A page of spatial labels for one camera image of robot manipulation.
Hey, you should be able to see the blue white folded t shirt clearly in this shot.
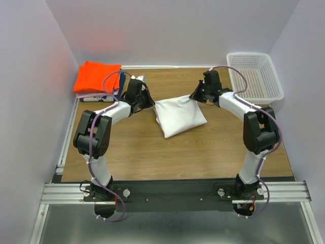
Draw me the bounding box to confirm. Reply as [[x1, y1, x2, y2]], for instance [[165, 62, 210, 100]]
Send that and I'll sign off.
[[79, 74, 126, 102]]

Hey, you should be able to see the aluminium frame rail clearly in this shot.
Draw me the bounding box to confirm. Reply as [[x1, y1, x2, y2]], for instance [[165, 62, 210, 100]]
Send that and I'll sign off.
[[41, 181, 311, 204]]

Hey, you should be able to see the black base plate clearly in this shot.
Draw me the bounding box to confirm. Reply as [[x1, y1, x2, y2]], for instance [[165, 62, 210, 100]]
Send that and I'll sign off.
[[79, 178, 265, 218]]

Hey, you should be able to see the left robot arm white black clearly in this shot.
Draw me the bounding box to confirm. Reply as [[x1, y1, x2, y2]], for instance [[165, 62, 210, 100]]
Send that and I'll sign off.
[[73, 75, 155, 201]]

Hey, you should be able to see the orange folded t shirt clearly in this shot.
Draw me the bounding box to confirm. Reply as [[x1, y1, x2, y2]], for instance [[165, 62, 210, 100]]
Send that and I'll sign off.
[[73, 61, 121, 94]]

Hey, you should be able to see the left side aluminium rail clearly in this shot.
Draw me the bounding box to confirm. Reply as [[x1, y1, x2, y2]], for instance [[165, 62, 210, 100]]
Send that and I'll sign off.
[[55, 96, 79, 175]]

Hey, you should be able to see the white plastic basket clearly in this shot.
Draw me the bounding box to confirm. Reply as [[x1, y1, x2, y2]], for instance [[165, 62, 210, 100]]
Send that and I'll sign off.
[[226, 52, 284, 105]]

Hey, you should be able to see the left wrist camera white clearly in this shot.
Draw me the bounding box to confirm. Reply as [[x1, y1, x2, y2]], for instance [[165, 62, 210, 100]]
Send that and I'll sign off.
[[136, 75, 146, 83]]

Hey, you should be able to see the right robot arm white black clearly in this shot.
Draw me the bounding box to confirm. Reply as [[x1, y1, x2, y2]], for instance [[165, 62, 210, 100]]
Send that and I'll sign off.
[[189, 70, 280, 199]]

